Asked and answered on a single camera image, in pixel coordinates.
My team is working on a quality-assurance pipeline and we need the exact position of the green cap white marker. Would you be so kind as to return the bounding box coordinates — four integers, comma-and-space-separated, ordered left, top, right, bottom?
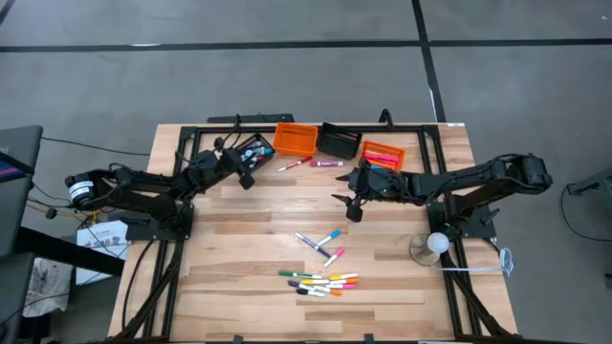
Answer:
277, 270, 324, 280

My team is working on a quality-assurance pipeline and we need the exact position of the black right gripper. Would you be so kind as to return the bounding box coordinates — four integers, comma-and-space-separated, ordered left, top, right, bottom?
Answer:
332, 158, 410, 224

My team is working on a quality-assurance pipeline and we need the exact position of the yellow floor cable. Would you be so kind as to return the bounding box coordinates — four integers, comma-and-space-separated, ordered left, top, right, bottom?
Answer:
71, 204, 104, 224

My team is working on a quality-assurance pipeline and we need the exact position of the black power strip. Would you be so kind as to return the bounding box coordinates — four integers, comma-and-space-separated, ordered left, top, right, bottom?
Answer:
208, 113, 295, 124

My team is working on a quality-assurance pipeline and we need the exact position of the black looped floor cable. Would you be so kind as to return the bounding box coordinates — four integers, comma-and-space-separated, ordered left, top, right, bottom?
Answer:
560, 183, 612, 243

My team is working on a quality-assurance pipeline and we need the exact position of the black beam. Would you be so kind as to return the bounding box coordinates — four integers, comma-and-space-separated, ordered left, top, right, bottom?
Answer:
18, 226, 125, 277

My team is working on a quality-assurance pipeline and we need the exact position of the white crumpled cloth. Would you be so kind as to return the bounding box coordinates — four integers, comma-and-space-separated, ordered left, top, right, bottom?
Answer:
23, 257, 74, 319

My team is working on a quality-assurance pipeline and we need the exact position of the thin black floor cable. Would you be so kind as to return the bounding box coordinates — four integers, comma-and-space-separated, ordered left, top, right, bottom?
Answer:
41, 137, 150, 157

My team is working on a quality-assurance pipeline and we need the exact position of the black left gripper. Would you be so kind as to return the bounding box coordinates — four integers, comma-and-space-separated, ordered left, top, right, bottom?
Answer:
203, 137, 257, 190

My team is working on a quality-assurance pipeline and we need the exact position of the white printed paper sheet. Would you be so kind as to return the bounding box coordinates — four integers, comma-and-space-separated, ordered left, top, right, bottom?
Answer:
76, 220, 130, 286

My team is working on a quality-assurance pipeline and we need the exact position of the dark grey office chair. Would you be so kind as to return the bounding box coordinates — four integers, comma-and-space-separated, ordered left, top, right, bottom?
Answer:
0, 124, 44, 344

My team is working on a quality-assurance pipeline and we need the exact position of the blue cap white marker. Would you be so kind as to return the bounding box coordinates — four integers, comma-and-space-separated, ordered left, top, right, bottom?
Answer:
317, 229, 342, 247

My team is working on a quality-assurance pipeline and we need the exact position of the white lamp cable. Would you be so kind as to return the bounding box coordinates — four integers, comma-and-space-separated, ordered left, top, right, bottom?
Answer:
437, 247, 515, 278

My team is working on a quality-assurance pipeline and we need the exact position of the black slotted plastic basket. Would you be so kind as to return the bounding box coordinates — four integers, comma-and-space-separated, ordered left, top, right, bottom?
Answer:
233, 132, 277, 173
316, 121, 363, 161

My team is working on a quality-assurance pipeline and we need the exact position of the orange slotted plastic basket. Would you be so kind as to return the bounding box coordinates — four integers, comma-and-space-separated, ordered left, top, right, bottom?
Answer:
273, 121, 319, 158
358, 140, 406, 172

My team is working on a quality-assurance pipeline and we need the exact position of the purple cap white marker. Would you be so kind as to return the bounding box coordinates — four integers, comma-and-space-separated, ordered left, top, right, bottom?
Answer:
287, 280, 327, 293

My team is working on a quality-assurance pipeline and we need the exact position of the grey stand leg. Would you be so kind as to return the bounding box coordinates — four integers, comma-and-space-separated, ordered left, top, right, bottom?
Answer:
566, 166, 612, 197

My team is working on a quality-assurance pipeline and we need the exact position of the white bulb brass base lamp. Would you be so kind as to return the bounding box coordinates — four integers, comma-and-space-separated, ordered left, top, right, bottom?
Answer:
409, 231, 451, 267

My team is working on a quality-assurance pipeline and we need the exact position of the black cable with plug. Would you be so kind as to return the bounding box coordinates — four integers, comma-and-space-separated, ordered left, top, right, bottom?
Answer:
26, 183, 97, 226

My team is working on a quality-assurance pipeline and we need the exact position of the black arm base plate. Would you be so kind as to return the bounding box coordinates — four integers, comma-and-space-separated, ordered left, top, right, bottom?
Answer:
124, 203, 195, 243
427, 201, 497, 240

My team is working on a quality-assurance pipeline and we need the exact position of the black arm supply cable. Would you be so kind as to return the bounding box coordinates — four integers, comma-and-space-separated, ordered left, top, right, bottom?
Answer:
121, 238, 159, 335

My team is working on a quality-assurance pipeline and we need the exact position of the purple fine whiteboard marker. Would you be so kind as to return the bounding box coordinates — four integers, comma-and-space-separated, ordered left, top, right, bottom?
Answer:
294, 231, 332, 259

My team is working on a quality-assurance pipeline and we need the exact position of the black metal table frame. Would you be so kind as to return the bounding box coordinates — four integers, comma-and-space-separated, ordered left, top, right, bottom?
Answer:
117, 123, 513, 344

